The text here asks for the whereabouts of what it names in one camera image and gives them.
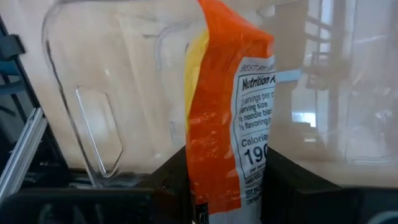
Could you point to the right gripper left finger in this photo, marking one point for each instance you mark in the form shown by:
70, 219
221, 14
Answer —
168, 193

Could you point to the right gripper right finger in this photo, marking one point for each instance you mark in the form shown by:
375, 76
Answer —
292, 193

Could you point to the orange Maruchan noodle pack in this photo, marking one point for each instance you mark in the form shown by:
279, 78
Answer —
217, 124

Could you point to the clear plastic bin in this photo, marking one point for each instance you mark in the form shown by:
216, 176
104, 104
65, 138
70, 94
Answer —
109, 77

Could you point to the silver aluminium rail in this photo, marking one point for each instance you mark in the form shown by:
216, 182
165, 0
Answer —
21, 149

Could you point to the black aluminium table frame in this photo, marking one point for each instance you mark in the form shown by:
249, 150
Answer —
12, 46

